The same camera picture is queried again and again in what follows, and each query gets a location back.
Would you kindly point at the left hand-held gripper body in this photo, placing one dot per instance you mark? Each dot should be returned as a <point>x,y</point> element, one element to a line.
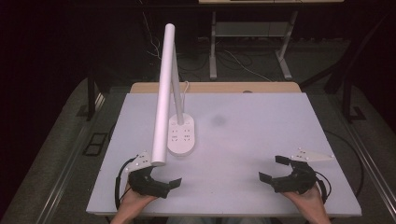
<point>149,186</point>

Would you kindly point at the black metal stand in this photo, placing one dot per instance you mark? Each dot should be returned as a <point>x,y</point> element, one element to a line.
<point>348,99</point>
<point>91,96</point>

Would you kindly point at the person's left hand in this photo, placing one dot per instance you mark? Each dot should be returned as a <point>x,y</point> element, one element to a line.
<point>135,200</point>

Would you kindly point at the grey metal stand table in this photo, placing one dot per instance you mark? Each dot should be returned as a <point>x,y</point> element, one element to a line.
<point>249,29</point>

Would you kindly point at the white desk lamp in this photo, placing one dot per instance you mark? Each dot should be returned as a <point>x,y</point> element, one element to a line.
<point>163,93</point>

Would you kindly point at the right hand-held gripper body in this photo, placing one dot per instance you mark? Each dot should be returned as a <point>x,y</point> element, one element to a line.
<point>297,180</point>

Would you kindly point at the person's right hand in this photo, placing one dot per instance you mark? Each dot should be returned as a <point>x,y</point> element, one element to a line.
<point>306,200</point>

